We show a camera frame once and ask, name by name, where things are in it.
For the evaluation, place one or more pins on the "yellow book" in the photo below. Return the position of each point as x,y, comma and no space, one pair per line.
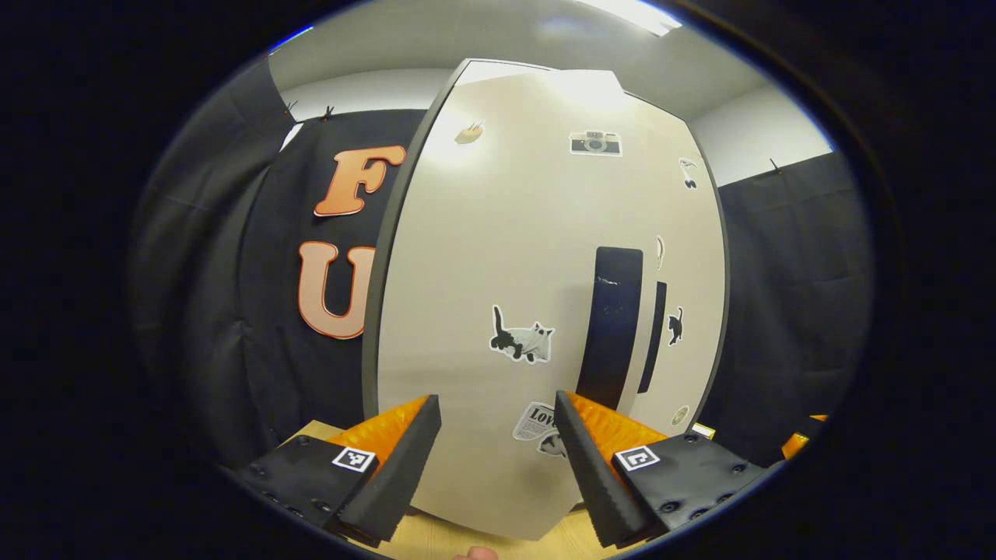
703,430

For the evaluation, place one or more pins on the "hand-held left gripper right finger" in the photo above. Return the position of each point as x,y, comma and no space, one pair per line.
591,482

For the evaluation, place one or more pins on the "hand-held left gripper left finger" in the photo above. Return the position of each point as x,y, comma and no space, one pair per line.
401,474

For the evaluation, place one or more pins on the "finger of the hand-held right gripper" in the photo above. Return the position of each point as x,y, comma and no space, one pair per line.
794,446

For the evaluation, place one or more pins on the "black backdrop cloth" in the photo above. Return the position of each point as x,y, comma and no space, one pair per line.
794,295
233,272

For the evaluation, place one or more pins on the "wide ceiling light panel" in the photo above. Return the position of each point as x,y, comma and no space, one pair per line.
634,14

